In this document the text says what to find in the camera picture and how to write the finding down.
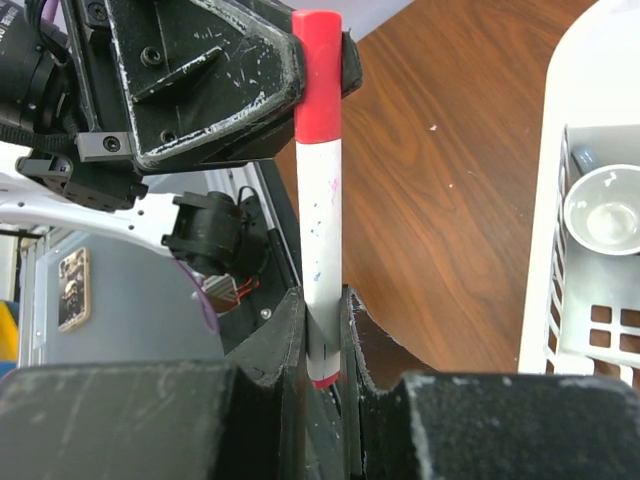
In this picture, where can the small white cup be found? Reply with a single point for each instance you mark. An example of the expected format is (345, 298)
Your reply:
(601, 209)

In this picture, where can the red pen cap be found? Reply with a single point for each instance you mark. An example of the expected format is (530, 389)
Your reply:
(317, 118)

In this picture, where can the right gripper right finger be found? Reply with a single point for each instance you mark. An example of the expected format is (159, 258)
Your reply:
(404, 420)

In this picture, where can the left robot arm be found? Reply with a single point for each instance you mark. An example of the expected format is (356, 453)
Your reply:
(39, 111)

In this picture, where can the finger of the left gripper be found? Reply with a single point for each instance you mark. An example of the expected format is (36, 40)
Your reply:
(351, 68)

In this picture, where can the white plastic dish basket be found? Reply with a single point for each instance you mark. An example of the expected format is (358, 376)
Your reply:
(581, 312)

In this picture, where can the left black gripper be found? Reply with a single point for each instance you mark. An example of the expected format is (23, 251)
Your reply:
(202, 81)

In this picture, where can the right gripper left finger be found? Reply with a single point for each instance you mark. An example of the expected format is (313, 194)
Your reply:
(241, 417)

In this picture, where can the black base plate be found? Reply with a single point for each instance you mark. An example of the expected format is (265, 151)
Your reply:
(270, 260)

